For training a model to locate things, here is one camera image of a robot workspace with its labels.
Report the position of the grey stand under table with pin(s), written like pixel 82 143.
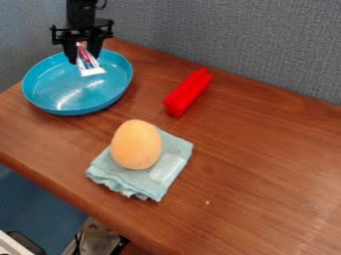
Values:
pixel 96 239

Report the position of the clear small plastic bottle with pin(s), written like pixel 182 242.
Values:
pixel 167 168

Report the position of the orange egg-shaped sponge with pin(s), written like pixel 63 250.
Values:
pixel 136 145

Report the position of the blue plastic plate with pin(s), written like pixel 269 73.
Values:
pixel 56 89

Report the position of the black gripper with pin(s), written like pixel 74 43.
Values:
pixel 68 34

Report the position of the white toothpaste tube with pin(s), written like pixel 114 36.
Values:
pixel 87 63

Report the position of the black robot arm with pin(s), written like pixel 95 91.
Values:
pixel 82 13

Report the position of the red plastic block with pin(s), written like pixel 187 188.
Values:
pixel 186 93

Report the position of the light blue folded cloth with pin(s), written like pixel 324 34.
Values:
pixel 134 182

